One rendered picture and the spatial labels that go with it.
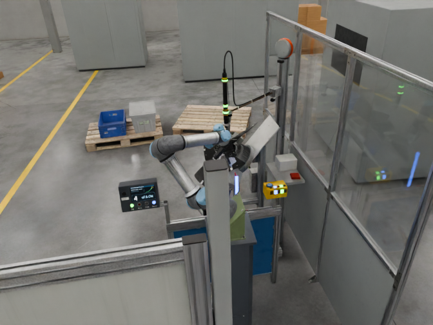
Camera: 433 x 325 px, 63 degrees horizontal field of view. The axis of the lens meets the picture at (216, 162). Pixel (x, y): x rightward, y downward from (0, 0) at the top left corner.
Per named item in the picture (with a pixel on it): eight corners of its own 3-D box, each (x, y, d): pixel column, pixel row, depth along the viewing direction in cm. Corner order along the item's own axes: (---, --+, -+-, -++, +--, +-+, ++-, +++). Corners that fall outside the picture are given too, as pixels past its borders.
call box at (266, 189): (282, 190, 275) (283, 179, 270) (287, 198, 267) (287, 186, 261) (262, 193, 273) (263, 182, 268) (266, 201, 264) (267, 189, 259)
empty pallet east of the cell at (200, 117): (251, 114, 647) (251, 107, 640) (244, 139, 564) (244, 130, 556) (188, 112, 669) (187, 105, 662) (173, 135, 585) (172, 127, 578)
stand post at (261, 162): (259, 240, 366) (263, 142, 307) (262, 246, 359) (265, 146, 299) (255, 240, 366) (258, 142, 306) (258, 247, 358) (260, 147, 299)
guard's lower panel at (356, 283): (263, 175, 463) (266, 110, 416) (373, 374, 243) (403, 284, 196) (261, 175, 462) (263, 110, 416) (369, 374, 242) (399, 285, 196)
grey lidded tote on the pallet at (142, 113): (156, 117, 617) (154, 98, 600) (159, 132, 567) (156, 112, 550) (132, 119, 610) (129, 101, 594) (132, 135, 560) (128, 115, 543)
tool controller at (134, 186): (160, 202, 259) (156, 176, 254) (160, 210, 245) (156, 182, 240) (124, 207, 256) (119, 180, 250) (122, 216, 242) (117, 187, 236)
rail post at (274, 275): (274, 279, 322) (279, 212, 282) (276, 282, 319) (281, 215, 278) (270, 280, 321) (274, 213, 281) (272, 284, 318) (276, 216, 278)
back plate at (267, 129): (219, 166, 338) (218, 165, 337) (265, 109, 316) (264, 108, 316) (230, 198, 293) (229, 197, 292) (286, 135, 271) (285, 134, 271)
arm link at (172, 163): (203, 213, 224) (153, 142, 211) (192, 213, 236) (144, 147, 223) (216, 200, 230) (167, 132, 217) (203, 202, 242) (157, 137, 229)
